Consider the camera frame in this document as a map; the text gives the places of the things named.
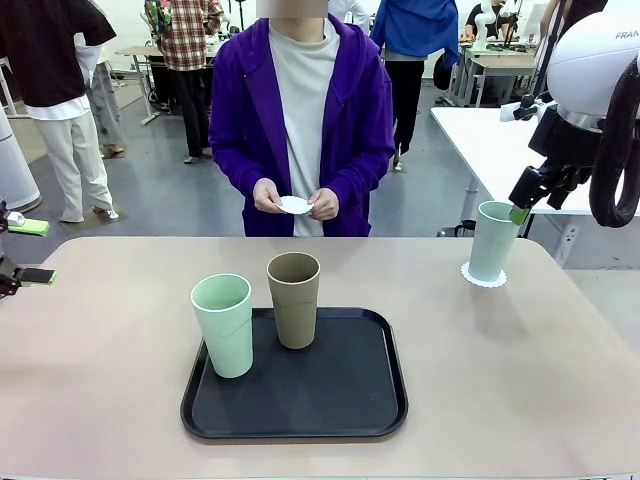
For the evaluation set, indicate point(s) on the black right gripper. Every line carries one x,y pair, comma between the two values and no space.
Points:
562,145

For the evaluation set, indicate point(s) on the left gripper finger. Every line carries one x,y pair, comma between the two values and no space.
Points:
35,227
37,276

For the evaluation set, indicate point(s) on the pale green cup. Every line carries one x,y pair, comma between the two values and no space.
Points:
227,340
492,250

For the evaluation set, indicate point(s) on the white scalloped paper coaster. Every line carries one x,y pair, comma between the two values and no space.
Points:
297,205
487,284

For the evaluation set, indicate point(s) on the brown plastic cup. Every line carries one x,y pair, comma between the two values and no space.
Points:
295,320

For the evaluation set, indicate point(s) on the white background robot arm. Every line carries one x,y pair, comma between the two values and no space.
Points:
482,35

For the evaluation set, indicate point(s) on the purple-sleeved right forearm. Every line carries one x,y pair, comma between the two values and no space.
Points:
235,170

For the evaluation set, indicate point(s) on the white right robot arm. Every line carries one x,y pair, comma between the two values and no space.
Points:
590,50

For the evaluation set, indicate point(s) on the purple-sleeved left forearm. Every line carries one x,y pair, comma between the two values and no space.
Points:
365,170

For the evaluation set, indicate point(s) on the person's left hand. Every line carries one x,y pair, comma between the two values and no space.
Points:
327,205

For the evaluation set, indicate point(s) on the person's right hand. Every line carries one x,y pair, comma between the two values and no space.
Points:
265,195

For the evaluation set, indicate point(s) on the white cylindrical appliance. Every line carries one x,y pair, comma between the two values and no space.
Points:
17,170

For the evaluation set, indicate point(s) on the grey metal desk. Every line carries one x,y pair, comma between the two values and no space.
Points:
500,62

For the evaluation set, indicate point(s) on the person in grey trousers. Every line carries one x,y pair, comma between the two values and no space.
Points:
107,110

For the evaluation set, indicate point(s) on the black bag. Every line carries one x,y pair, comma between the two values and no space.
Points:
442,75

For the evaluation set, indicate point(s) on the person in black dress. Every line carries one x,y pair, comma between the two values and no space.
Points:
550,30

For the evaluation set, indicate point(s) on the person in black shirt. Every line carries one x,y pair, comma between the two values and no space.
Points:
40,50

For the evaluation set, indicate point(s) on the wooden top desk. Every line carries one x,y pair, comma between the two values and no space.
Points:
135,51

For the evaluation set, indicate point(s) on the person in blue top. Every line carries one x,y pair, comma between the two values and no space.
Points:
415,25

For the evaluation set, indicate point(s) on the person in purple jacket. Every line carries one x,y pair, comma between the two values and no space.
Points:
350,100

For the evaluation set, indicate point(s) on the person in plaid shirt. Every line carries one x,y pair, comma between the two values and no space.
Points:
187,40

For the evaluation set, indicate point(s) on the black plastic tray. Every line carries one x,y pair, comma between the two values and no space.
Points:
310,395

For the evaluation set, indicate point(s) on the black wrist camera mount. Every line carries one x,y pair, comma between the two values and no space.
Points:
527,102

